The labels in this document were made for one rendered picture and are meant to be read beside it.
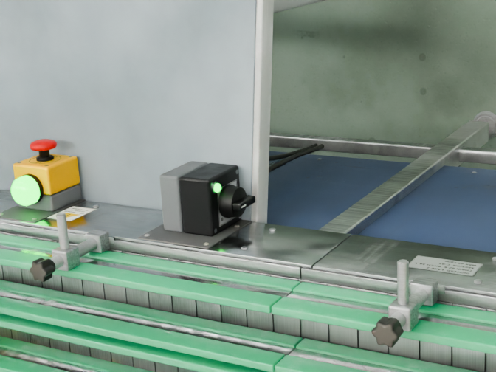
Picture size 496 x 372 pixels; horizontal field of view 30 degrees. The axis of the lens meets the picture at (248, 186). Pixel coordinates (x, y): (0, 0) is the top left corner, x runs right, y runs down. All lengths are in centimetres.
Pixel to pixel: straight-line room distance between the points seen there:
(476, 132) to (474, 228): 50
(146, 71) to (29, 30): 22
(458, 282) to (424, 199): 37
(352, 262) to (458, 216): 27
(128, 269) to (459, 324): 43
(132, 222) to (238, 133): 20
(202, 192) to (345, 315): 29
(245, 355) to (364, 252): 20
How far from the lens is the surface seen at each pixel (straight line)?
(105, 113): 139
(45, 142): 141
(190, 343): 115
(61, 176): 141
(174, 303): 124
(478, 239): 126
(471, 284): 106
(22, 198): 139
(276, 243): 119
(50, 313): 129
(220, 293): 110
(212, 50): 126
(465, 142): 172
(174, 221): 125
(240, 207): 121
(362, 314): 103
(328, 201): 142
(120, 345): 121
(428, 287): 104
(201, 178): 121
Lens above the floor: 180
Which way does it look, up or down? 56 degrees down
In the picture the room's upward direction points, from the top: 119 degrees counter-clockwise
